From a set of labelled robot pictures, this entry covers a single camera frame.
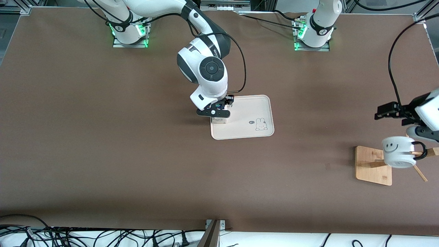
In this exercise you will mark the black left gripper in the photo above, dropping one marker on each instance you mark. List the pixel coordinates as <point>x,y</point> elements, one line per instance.
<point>407,110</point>

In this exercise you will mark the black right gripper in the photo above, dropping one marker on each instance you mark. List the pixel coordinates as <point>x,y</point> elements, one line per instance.
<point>229,100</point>

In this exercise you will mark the blue white milk carton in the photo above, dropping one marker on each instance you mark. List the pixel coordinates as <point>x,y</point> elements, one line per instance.
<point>219,120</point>

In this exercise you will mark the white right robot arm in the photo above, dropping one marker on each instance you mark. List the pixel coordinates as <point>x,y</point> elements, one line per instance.
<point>205,65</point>

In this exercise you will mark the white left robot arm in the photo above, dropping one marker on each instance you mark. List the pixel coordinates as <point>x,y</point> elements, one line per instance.
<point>322,20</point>

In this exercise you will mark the wooden cup rack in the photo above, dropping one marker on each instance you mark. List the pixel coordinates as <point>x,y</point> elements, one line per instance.
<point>372,168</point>

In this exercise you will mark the cream rabbit print tray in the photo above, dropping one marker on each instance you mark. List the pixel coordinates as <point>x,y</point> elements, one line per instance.
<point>247,116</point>

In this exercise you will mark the grey power strip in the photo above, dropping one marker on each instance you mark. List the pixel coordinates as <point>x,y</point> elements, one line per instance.
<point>225,4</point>

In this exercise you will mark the aluminium frame corner bracket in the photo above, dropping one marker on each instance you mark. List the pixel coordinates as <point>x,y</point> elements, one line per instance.
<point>25,10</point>
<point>419,18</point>

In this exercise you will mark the grey metal bracket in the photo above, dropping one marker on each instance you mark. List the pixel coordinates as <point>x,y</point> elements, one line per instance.
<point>212,233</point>

